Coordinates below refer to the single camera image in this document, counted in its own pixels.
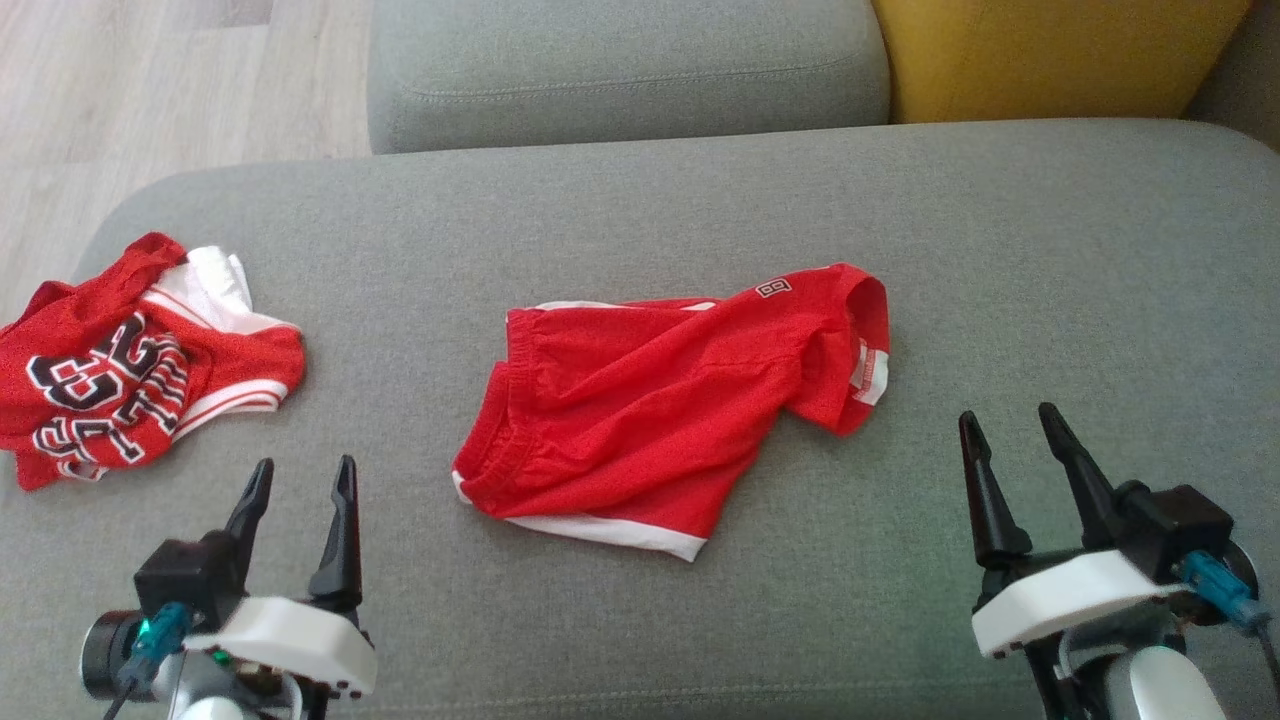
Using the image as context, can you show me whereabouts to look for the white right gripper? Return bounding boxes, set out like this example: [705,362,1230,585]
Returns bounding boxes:
[958,402,1191,720]

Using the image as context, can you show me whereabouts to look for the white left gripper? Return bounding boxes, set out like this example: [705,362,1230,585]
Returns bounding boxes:
[185,456,378,720]

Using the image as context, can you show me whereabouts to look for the red basketball jersey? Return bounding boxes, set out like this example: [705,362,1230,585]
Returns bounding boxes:
[0,232,306,491]

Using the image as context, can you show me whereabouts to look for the red basketball shorts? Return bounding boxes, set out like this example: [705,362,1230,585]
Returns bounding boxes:
[452,262,891,563]

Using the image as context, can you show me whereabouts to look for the large yellow sofa back cushion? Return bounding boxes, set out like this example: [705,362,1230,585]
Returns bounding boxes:
[870,0,1253,124]

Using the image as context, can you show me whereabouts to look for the large grey sofa seat cushion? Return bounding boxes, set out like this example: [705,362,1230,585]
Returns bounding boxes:
[0,118,1280,720]

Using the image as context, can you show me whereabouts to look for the left black cable teal plug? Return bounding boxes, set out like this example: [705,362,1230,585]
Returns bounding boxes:
[100,603,193,720]

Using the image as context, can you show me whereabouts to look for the black cable teal plug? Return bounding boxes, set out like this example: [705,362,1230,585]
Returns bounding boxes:
[1175,550,1280,701]
[100,603,193,720]

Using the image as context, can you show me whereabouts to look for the right black cable teal plug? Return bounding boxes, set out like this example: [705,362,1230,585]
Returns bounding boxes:
[1175,550,1280,701]

